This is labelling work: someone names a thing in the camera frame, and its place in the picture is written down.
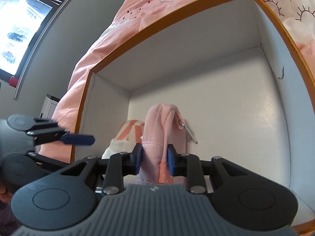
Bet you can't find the pink printed blanket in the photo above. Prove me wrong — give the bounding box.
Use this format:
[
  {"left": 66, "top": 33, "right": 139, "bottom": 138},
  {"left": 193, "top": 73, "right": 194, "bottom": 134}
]
[{"left": 39, "top": 0, "right": 315, "bottom": 164}]

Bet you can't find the dark cloth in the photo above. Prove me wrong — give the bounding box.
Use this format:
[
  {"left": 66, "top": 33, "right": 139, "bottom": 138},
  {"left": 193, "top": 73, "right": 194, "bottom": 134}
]
[{"left": 0, "top": 199, "right": 22, "bottom": 236}]

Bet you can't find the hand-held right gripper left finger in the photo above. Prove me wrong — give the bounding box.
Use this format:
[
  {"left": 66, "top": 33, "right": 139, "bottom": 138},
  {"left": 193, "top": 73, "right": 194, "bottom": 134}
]
[{"left": 61, "top": 143, "right": 144, "bottom": 195}]

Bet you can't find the person's left hand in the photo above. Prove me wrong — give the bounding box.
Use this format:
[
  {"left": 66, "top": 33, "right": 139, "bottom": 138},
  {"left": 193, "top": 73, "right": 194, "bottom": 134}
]
[{"left": 0, "top": 181, "right": 13, "bottom": 203}]

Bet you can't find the orange cardboard box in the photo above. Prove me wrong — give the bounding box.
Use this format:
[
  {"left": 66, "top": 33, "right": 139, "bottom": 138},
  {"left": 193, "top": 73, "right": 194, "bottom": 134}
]
[{"left": 71, "top": 0, "right": 315, "bottom": 234}]

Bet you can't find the white plush with striped ears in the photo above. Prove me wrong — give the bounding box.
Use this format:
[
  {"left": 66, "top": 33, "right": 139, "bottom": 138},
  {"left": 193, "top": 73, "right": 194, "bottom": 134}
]
[{"left": 102, "top": 119, "right": 145, "bottom": 159}]

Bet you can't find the window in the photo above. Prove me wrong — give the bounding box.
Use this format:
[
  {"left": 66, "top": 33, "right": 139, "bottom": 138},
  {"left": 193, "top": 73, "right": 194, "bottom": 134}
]
[{"left": 0, "top": 0, "right": 83, "bottom": 77}]

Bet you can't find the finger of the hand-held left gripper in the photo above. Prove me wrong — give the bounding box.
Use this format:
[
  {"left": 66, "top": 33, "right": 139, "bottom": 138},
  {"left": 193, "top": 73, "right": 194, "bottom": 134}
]
[
  {"left": 26, "top": 118, "right": 96, "bottom": 146},
  {"left": 27, "top": 151, "right": 74, "bottom": 170}
]

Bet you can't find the white cabinet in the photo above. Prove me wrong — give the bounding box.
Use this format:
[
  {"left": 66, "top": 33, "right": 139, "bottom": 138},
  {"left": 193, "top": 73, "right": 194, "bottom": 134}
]
[{"left": 39, "top": 93, "right": 61, "bottom": 119}]

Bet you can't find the pink zipper pouch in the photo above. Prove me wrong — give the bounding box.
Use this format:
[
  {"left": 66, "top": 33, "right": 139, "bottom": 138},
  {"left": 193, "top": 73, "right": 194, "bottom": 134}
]
[{"left": 136, "top": 103, "right": 199, "bottom": 185}]

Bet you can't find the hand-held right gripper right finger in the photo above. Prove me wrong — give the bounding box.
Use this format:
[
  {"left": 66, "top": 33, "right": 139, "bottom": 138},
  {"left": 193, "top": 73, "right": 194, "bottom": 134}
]
[{"left": 167, "top": 144, "right": 248, "bottom": 195}]

